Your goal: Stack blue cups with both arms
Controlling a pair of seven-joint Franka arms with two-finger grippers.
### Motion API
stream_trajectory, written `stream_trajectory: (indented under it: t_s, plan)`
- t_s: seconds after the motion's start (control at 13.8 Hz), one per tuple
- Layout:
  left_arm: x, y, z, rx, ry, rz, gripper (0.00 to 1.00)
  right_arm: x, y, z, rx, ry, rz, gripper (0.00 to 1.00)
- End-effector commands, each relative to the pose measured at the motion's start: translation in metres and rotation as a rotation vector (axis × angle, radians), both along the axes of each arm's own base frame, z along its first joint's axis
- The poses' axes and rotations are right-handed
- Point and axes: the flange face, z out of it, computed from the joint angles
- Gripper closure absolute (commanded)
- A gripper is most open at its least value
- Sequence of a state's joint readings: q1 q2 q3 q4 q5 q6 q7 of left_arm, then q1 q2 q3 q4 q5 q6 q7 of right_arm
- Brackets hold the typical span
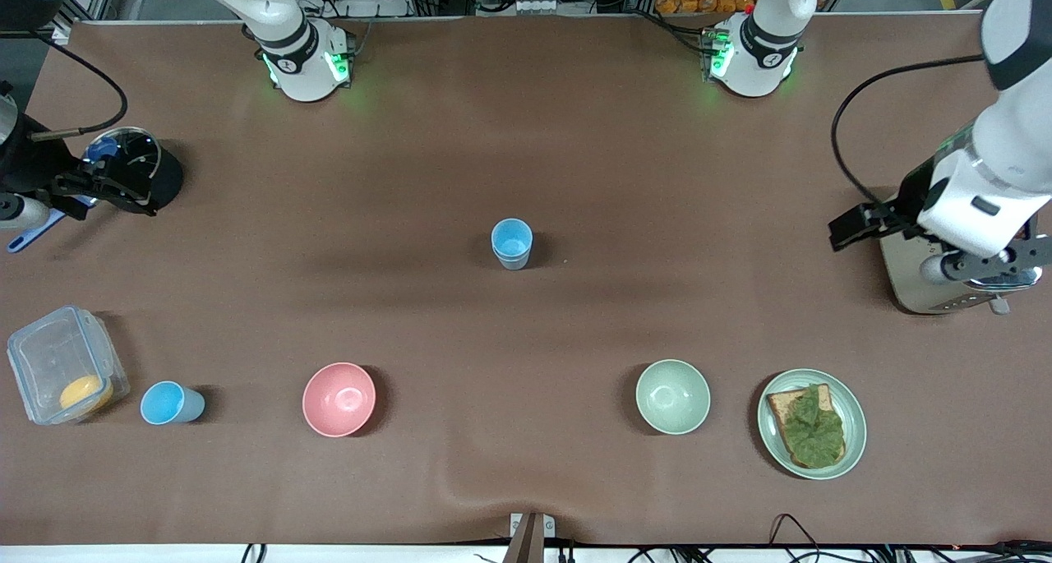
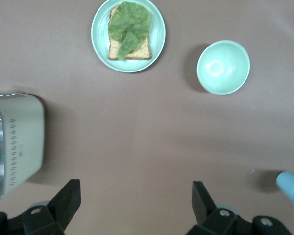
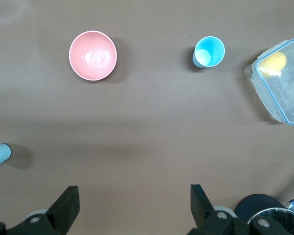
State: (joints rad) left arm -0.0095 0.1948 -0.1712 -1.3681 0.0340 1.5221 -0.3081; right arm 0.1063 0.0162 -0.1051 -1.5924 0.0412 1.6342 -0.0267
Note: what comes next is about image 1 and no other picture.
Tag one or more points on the brown table cloth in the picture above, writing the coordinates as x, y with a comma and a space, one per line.
526, 341

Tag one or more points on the beige metal toaster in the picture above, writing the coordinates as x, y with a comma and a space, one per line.
912, 288

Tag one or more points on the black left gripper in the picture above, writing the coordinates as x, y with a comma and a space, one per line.
910, 196

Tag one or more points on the pale green bowl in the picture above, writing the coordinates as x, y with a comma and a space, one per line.
672, 397

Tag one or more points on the green lettuce leaf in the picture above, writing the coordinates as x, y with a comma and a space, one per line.
815, 431

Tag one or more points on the metal table bracket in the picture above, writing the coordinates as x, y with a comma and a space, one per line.
532, 534

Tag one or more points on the pink bowl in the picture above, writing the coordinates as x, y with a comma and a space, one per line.
339, 399

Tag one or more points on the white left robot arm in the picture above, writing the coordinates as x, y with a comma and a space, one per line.
1011, 144

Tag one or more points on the yellow round food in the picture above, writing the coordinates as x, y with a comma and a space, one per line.
85, 394

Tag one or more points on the blue plastic utensil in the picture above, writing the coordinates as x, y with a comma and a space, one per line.
29, 236

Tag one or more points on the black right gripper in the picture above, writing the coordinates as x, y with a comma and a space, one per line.
33, 168

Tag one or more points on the clear plastic container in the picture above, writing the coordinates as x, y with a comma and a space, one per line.
49, 357

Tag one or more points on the pale green plate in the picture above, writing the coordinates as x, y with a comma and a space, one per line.
855, 427

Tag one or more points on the aluminium frame profile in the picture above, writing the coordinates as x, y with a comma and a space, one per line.
74, 0

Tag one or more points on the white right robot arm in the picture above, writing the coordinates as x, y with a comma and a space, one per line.
300, 53

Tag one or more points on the toast slice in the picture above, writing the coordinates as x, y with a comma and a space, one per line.
781, 407

